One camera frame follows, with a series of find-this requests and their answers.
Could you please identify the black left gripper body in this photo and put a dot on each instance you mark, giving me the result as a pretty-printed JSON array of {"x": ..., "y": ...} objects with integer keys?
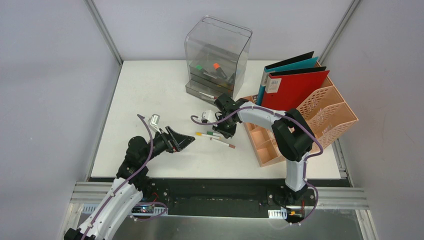
[{"x": 168, "y": 139}]

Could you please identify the yellow cap marker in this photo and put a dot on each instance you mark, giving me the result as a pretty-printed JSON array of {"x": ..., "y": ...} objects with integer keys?
[{"x": 208, "y": 135}]

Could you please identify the blue cap brown marker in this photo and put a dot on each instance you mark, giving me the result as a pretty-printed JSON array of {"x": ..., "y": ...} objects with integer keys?
[{"x": 223, "y": 143}]

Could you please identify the dark green cap marker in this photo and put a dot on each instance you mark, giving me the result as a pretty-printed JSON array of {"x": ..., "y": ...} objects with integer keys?
[{"x": 214, "y": 134}]

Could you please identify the brown cap acrylic marker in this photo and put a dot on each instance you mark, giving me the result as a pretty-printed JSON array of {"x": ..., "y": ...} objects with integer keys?
[{"x": 207, "y": 95}]

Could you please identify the orange tip black highlighter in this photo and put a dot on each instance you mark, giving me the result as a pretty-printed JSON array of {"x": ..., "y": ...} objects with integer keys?
[{"x": 220, "y": 72}]

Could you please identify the green tip black highlighter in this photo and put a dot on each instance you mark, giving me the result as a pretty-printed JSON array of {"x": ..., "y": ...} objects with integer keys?
[{"x": 205, "y": 72}]

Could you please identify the red notebook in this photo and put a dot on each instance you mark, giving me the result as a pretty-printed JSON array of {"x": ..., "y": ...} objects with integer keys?
[{"x": 285, "y": 90}]

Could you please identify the clear drawer organizer box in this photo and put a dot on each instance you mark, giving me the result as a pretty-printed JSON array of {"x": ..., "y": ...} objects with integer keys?
[{"x": 214, "y": 40}]

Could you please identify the teal notebook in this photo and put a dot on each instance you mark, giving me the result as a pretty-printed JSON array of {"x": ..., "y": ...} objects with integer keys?
[{"x": 302, "y": 61}]

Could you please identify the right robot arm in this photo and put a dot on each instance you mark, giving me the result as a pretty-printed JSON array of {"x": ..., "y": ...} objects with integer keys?
[{"x": 293, "y": 136}]

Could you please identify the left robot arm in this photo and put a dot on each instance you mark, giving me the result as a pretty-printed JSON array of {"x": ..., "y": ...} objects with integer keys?
[{"x": 129, "y": 186}]

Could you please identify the left circuit board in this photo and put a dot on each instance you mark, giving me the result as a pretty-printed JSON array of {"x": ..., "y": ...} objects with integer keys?
[{"x": 143, "y": 209}]

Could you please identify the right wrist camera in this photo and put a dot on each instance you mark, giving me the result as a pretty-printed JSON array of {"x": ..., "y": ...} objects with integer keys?
[{"x": 208, "y": 116}]

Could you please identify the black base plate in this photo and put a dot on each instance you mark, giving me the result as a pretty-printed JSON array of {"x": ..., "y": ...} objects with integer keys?
[{"x": 234, "y": 198}]

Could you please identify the aluminium frame rail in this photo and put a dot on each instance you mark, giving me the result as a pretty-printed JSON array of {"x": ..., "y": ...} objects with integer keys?
[{"x": 332, "y": 198}]

